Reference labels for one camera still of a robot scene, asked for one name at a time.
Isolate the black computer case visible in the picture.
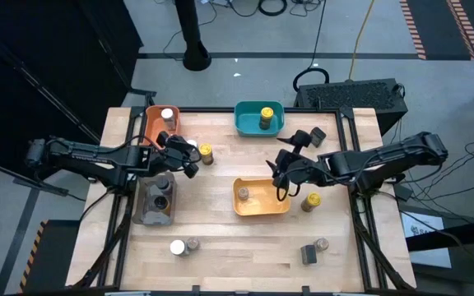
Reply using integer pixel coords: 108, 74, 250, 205
293, 77, 409, 136

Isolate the black round-base post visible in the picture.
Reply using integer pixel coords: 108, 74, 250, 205
174, 0, 212, 72

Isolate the black looped cable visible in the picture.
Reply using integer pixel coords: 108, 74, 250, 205
292, 0, 331, 94

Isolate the black coiled cable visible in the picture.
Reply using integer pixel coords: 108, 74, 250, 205
258, 0, 289, 17

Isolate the white printed sheet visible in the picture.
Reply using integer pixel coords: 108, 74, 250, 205
401, 211, 453, 269

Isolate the black floor mat striped edge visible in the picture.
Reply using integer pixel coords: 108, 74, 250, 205
17, 220, 82, 295
399, 0, 474, 62

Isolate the yellow plastic bin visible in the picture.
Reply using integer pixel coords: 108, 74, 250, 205
231, 176, 292, 217

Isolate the grey translucent plastic bin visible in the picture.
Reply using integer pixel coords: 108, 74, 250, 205
132, 171, 178, 227

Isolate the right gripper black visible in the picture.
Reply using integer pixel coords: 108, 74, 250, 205
265, 130, 329, 187

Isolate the black aluminium table frame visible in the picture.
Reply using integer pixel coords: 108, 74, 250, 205
66, 105, 417, 295

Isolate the orange plastic bin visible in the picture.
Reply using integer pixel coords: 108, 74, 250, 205
143, 104, 182, 148

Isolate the black curtain panel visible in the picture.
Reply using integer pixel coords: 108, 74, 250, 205
0, 0, 143, 173

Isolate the teal plastic bin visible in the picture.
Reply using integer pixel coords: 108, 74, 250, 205
233, 100, 286, 138

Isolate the dark green spice tin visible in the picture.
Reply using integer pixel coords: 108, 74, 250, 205
309, 126, 328, 149
300, 244, 318, 266

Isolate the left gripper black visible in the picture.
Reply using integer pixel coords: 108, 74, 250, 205
150, 131, 202, 170

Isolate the yellow power cable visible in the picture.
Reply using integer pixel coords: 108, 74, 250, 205
346, 0, 376, 81

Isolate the black stand beam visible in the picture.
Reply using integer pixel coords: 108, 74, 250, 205
405, 216, 474, 252

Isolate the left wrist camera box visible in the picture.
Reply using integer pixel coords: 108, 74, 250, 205
183, 161, 201, 179

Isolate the yellow-lid dark spice jar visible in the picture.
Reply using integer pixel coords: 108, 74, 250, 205
258, 106, 275, 131
300, 192, 323, 214
197, 142, 215, 166

